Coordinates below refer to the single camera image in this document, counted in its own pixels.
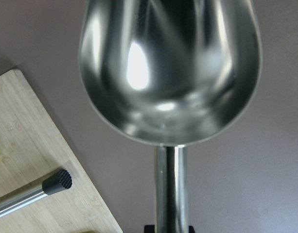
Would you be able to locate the bamboo cutting board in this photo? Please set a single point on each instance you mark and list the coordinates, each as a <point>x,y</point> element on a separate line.
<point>32,147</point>

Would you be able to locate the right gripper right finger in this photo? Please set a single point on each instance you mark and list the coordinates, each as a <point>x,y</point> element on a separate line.
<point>190,229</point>

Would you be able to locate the steel muddler black tip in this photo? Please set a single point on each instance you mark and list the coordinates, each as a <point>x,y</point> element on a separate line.
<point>41,188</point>

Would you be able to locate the stainless steel ice scoop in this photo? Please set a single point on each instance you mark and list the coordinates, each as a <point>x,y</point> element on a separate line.
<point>170,73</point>

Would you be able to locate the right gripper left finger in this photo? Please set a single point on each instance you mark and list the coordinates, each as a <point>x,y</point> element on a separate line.
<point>150,229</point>

